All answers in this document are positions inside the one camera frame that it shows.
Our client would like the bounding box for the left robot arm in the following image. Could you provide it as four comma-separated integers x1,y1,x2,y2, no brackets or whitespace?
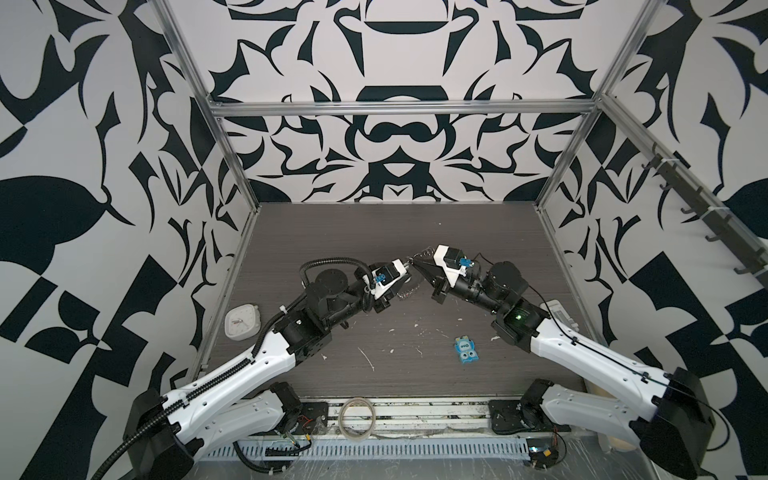
93,257,409,479

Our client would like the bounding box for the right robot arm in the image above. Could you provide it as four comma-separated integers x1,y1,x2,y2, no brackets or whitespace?
411,258,716,479

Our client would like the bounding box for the clear tape roll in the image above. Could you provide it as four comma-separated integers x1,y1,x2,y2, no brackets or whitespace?
337,397,377,442

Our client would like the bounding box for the white rectangular device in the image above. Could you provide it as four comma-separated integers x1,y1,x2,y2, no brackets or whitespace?
540,300,579,332

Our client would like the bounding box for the white round device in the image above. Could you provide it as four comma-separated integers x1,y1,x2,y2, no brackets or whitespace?
224,304,261,341

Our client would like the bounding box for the small green circuit board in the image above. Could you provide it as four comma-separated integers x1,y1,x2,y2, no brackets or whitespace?
526,437,565,470

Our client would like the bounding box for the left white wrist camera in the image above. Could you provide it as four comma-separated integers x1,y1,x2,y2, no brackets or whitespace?
370,259,411,301

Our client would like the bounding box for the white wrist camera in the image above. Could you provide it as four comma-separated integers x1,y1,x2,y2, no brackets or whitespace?
370,259,411,301
433,245,474,288

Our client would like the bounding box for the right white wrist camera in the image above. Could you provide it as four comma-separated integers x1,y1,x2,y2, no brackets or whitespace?
433,245,474,288

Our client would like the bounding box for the blue owl keychain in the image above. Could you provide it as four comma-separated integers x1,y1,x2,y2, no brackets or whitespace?
454,335,479,364

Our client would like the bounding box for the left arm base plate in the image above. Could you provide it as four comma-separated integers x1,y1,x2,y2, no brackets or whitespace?
288,401,329,435

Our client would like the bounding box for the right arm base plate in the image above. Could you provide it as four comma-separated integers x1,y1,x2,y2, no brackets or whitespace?
488,400,572,435

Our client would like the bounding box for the white perforated cable duct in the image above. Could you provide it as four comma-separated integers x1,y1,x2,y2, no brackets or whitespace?
197,436,532,462

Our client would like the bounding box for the aluminium frame crossbar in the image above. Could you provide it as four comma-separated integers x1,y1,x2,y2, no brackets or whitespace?
209,99,595,118

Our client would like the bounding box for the black wall hook rail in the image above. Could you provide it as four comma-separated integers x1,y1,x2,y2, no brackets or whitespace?
640,143,767,289

